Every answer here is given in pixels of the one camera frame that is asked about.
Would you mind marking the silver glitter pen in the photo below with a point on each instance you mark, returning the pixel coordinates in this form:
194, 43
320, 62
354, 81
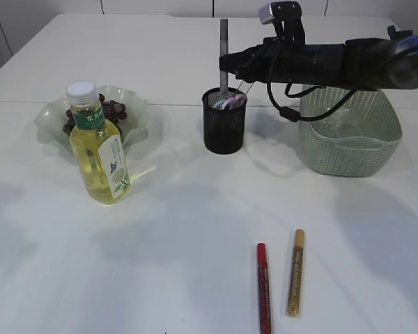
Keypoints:
224, 49

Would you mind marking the clear plastic sheet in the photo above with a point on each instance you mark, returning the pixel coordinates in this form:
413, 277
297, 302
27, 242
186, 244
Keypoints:
341, 120

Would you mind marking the green wavy glass plate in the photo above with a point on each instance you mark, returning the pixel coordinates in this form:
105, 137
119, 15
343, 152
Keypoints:
51, 119

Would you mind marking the blue scissors with cover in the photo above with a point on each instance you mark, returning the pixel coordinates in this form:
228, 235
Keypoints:
218, 104

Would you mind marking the black mesh pen holder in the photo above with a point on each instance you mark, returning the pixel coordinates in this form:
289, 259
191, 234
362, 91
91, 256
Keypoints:
223, 130

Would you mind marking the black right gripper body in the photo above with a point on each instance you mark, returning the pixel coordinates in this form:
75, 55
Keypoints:
272, 61

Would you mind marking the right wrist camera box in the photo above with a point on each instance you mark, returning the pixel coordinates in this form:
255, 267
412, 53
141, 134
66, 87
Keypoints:
286, 17

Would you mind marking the yellow tea plastic bottle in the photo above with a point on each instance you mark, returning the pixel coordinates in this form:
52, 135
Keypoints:
97, 146

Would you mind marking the purple artificial grape bunch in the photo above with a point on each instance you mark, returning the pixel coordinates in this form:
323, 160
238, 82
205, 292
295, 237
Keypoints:
113, 111

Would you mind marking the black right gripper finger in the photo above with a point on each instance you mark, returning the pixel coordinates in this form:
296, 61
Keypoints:
232, 63

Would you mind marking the green plastic woven basket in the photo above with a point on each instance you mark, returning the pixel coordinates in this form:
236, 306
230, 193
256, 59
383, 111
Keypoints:
358, 152

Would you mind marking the red glitter pen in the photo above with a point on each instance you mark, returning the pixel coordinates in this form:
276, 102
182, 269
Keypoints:
264, 307

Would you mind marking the transparent plastic ruler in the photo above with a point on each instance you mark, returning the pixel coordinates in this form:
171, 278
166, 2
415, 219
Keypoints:
243, 88

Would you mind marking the pink scissors with cover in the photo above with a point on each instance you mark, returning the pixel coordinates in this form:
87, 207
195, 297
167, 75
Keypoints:
234, 102

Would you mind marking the gold glitter pen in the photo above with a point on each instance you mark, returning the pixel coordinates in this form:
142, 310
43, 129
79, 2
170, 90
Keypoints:
294, 290

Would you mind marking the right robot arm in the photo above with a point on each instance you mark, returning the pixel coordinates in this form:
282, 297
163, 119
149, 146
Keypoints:
365, 63

